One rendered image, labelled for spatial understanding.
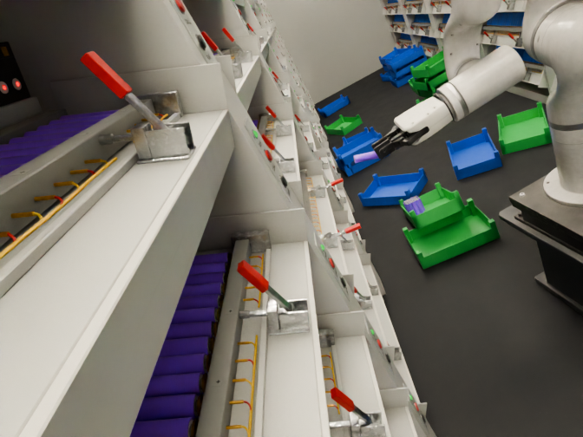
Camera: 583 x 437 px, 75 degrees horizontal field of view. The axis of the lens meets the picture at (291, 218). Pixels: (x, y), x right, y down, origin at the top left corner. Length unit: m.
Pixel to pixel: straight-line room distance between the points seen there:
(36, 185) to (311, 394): 0.25
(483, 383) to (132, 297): 1.12
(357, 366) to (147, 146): 0.43
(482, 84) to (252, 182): 0.58
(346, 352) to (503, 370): 0.69
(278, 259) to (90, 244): 0.32
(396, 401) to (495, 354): 0.54
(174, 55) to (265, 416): 0.37
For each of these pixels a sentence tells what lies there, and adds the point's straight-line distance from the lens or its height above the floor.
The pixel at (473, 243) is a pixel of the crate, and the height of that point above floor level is 0.02.
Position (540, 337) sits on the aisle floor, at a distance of 1.29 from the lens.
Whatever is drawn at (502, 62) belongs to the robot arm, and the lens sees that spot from 0.93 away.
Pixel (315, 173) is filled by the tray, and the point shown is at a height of 0.58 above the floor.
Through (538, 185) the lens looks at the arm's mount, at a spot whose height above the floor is 0.36.
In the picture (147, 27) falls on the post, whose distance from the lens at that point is 0.47.
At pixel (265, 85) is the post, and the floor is 0.89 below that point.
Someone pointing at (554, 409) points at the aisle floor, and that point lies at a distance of 1.18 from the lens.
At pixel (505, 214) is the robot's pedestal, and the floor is 0.28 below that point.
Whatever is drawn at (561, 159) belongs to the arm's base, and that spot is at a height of 0.46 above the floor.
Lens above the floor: 1.02
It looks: 25 degrees down
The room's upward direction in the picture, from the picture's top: 31 degrees counter-clockwise
